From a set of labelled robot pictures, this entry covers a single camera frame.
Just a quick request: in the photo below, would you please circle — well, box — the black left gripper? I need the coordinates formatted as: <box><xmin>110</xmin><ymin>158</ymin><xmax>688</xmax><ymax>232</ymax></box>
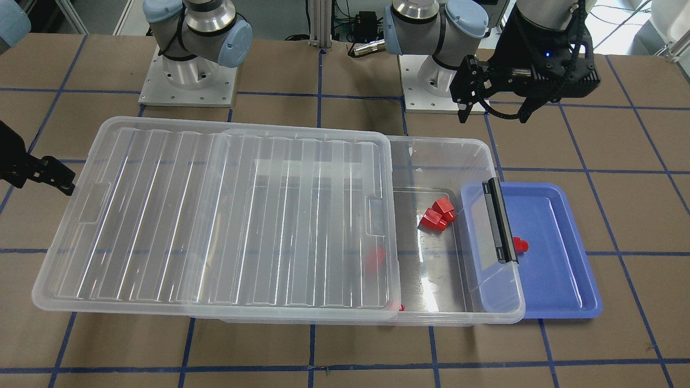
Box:
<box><xmin>450</xmin><ymin>22</ymin><xmax>601</xmax><ymax>124</ymax></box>

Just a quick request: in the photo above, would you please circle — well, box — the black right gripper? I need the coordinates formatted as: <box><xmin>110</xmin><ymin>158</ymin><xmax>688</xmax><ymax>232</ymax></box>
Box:
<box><xmin>1</xmin><ymin>121</ymin><xmax>76</xmax><ymax>196</ymax></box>

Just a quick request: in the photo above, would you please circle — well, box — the clear plastic box lid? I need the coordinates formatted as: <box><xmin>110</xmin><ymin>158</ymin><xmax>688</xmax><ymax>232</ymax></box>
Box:
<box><xmin>32</xmin><ymin>117</ymin><xmax>401</xmax><ymax>324</ymax></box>

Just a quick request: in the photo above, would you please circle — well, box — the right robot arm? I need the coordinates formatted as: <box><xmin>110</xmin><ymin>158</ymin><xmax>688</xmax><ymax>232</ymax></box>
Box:
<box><xmin>1</xmin><ymin>1</ymin><xmax>252</xmax><ymax>196</ymax></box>

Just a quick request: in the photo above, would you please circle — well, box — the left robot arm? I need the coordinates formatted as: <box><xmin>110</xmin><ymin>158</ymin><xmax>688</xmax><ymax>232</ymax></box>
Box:
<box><xmin>383</xmin><ymin>1</ymin><xmax>601</xmax><ymax>123</ymax></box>

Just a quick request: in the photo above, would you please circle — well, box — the red block bottom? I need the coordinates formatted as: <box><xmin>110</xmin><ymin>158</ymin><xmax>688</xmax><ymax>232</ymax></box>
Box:
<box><xmin>418</xmin><ymin>208</ymin><xmax>448</xmax><ymax>232</ymax></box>

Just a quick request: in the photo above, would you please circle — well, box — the clear plastic storage box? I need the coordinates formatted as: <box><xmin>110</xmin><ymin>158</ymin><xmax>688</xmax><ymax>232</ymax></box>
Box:
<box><xmin>216</xmin><ymin>135</ymin><xmax>526</xmax><ymax>327</ymax></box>

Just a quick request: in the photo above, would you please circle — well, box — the blue plastic tray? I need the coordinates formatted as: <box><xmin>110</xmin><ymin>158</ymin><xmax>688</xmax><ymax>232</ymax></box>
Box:
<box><xmin>460</xmin><ymin>181</ymin><xmax>602</xmax><ymax>323</ymax></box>

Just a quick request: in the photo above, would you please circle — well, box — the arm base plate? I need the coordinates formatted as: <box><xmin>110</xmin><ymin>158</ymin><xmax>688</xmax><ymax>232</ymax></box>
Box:
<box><xmin>139</xmin><ymin>46</ymin><xmax>238</xmax><ymax>108</ymax></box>
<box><xmin>398</xmin><ymin>54</ymin><xmax>459</xmax><ymax>114</ymax></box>

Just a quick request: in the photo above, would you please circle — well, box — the black box latch handle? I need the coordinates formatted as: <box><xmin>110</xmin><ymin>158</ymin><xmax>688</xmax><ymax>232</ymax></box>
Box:
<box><xmin>481</xmin><ymin>177</ymin><xmax>519</xmax><ymax>264</ymax></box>

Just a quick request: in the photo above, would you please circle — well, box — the aluminium frame post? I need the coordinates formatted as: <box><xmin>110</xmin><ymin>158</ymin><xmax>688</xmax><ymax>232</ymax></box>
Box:
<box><xmin>306</xmin><ymin>1</ymin><xmax>335</xmax><ymax>51</ymax></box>

